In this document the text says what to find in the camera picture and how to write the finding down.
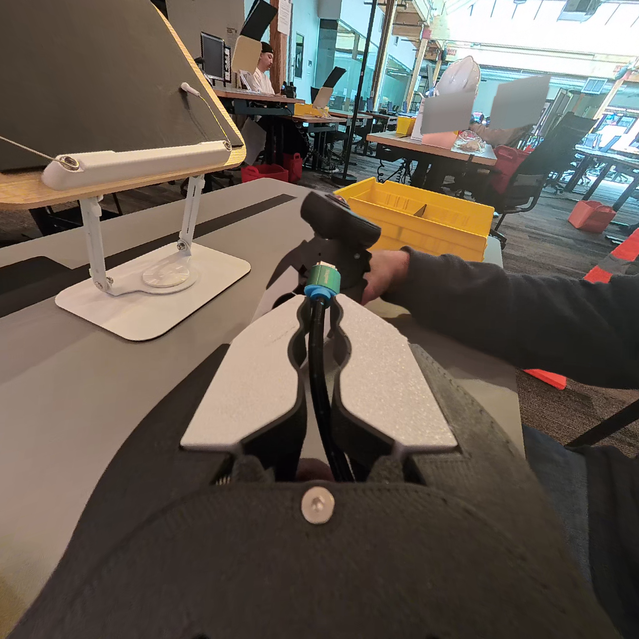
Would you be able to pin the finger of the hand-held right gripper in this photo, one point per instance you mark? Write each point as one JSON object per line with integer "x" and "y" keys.
{"x": 269, "y": 307}

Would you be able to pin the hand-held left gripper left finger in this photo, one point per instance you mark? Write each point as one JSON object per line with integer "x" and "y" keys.
{"x": 244, "y": 389}

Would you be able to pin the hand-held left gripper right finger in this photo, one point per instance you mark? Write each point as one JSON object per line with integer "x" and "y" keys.
{"x": 394, "y": 394}

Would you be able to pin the yellow plastic bin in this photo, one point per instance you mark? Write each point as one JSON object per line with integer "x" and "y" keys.
{"x": 449, "y": 234}

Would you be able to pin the person's right forearm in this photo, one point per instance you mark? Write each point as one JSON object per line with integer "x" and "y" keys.
{"x": 499, "y": 309}

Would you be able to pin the small red bin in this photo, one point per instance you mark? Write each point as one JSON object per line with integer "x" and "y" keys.
{"x": 293, "y": 167}

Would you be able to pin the large red bin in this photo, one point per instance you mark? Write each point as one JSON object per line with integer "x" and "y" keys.
{"x": 264, "y": 173}

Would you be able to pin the light wooden desk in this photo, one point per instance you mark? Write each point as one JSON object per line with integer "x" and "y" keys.
{"x": 429, "y": 149}

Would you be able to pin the white tablet stand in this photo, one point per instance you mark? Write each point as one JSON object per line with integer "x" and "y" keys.
{"x": 149, "y": 309}

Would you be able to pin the mannequin head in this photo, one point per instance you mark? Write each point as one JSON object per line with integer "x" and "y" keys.
{"x": 439, "y": 139}

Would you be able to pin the orange traffic cone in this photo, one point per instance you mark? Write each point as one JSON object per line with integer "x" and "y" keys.
{"x": 614, "y": 264}
{"x": 546, "y": 379}

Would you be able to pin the long wooden desk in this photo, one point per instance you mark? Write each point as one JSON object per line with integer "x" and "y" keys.
{"x": 249, "y": 95}

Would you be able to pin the person's blue jeans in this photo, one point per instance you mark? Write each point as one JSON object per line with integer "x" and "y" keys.
{"x": 554, "y": 499}

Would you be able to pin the white hard hat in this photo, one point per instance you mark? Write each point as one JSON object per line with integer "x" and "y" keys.
{"x": 462, "y": 75}

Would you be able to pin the small grey monitor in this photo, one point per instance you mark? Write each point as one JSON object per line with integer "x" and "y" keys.
{"x": 213, "y": 55}

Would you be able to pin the black office chair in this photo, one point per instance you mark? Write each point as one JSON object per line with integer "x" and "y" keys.
{"x": 544, "y": 164}

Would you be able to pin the black monitor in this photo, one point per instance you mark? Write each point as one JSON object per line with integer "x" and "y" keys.
{"x": 259, "y": 17}

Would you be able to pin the salmon red bin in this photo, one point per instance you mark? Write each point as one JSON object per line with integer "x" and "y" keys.
{"x": 591, "y": 217}

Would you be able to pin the person's dark jacket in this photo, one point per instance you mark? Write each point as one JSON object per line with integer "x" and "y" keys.
{"x": 614, "y": 524}

